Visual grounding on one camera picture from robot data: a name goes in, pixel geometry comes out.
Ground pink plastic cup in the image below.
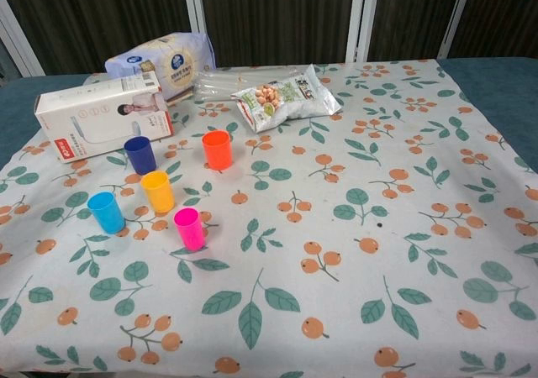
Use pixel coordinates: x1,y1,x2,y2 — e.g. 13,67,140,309
173,207,207,252

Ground yellow plastic cup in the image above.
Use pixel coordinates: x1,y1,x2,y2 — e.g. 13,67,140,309
140,171,175,217

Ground dark blue plastic cup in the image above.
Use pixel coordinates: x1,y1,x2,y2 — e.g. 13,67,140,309
124,135,152,176

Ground light blue plastic cup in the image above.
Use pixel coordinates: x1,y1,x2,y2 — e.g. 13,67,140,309
87,192,127,236

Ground orange plastic cup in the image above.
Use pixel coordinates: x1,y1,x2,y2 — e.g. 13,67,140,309
201,129,233,171

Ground silver nut snack bag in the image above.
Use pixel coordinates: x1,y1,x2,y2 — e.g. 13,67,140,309
229,63,342,134

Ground floral fruit print tablecloth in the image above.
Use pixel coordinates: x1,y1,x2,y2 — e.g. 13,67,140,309
0,58,538,378

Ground clear plastic tube pack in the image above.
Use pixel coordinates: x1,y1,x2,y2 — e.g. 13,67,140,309
192,67,310,103

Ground blue white paper bag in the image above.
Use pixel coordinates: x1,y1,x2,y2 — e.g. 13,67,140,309
104,32,218,102

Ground dark white-framed folding screen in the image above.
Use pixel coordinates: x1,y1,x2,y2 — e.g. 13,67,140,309
0,0,538,77

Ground white desk lamp box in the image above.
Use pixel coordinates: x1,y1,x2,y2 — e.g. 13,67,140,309
34,71,176,165

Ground teal table cover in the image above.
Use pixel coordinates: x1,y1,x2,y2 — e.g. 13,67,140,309
0,56,538,169

